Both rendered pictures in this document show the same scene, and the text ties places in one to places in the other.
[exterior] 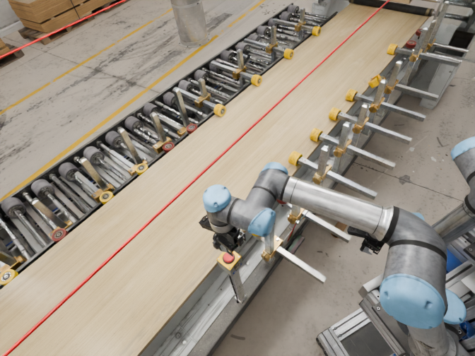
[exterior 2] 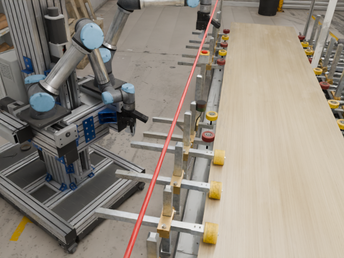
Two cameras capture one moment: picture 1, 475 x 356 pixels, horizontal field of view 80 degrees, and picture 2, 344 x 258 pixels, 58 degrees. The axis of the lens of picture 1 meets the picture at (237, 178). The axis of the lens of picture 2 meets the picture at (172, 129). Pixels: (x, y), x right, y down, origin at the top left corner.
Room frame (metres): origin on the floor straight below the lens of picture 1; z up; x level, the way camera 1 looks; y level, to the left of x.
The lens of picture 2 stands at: (2.04, -1.35, 2.00)
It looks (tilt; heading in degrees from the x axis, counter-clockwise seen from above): 34 degrees down; 144
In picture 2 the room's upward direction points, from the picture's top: 2 degrees clockwise
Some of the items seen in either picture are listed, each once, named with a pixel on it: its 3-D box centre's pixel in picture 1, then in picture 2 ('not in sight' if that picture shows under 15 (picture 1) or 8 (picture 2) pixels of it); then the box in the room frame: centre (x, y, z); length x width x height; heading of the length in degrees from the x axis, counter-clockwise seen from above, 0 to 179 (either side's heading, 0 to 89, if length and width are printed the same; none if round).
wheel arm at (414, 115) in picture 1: (385, 105); not in sight; (1.48, -1.08, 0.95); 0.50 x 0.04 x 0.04; 44
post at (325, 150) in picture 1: (319, 176); (185, 148); (0.98, -0.47, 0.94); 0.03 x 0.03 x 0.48; 44
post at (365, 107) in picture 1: (356, 133); (167, 226); (1.32, -0.83, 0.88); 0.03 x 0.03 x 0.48; 44
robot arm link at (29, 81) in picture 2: not in sight; (37, 87); (0.35, -1.05, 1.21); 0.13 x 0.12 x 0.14; 171
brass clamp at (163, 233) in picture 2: (360, 124); (166, 220); (1.34, -0.85, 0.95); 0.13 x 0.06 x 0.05; 134
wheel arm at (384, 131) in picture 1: (370, 126); (152, 221); (1.31, -0.90, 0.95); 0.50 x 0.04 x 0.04; 44
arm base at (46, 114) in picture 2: not in sight; (42, 105); (0.35, -1.04, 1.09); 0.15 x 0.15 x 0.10
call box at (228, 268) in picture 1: (230, 261); (203, 58); (0.45, 0.08, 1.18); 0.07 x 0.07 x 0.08; 44
